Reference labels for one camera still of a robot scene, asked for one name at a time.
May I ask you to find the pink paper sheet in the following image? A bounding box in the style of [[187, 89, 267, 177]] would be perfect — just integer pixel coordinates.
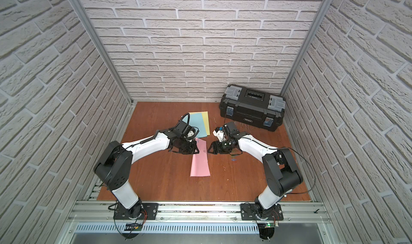
[[191, 138, 210, 177]]

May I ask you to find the light blue paper sheet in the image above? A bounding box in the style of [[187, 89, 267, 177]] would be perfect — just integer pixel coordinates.
[[188, 113, 207, 138]]

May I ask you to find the yellow paper sheet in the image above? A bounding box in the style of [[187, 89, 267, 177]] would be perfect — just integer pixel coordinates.
[[197, 112, 210, 136]]

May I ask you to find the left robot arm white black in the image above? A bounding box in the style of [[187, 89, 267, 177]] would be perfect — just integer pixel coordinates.
[[93, 113, 199, 219]]

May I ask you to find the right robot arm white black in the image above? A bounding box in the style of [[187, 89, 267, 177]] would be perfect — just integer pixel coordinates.
[[208, 122, 303, 220]]

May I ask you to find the black plastic toolbox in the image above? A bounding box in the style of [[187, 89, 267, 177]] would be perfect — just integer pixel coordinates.
[[219, 84, 286, 132]]

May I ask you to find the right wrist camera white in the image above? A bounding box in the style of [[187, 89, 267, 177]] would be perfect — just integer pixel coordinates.
[[213, 127, 225, 142]]

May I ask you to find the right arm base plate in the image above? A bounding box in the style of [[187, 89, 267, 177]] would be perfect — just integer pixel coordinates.
[[240, 202, 284, 221]]

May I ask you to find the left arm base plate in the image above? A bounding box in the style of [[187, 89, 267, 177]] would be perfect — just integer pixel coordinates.
[[114, 202, 159, 220]]

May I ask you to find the aluminium front rail frame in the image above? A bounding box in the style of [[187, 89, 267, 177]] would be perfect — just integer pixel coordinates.
[[57, 201, 338, 244]]

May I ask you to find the left corner aluminium post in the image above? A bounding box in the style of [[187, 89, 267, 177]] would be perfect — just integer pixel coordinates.
[[68, 0, 133, 105]]

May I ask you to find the corner aluminium post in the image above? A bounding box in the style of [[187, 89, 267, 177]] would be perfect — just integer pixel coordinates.
[[68, 0, 133, 105], [280, 0, 333, 97]]

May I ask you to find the right corner aluminium post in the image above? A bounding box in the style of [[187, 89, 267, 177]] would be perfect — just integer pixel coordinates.
[[280, 0, 333, 97]]

